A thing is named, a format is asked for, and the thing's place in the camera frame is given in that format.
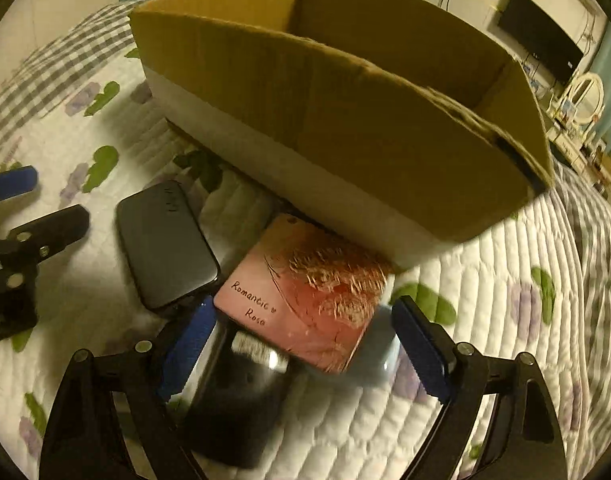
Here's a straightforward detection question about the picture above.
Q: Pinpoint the brown cardboard box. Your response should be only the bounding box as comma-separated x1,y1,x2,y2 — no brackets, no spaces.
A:
130,0,553,269

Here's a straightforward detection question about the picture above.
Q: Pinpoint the oval white mirror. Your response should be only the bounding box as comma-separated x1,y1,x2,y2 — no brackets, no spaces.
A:
557,73,605,126

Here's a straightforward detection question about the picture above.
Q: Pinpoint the black smartphone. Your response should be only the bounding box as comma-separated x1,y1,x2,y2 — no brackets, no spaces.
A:
180,323,292,469

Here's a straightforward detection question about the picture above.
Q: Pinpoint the light blue case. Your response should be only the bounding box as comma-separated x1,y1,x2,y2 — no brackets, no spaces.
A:
331,304,401,387

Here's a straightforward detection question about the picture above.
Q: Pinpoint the white vanity table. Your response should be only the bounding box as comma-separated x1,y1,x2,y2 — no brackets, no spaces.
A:
541,108,611,198

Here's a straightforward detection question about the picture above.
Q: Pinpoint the pink rose box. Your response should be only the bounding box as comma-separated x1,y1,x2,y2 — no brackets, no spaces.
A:
213,214,392,374

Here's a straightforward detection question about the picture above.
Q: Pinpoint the floral white quilt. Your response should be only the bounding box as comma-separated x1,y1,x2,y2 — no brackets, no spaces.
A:
0,49,592,479

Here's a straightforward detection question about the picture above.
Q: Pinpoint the grey power bank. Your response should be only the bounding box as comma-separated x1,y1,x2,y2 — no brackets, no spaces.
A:
115,180,220,316

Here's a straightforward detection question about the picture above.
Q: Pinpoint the grey checked bedsheet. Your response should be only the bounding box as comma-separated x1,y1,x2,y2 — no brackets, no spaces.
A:
0,0,138,153

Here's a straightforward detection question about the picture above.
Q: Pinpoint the black wall television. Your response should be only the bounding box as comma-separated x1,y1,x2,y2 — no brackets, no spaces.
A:
497,0,583,84

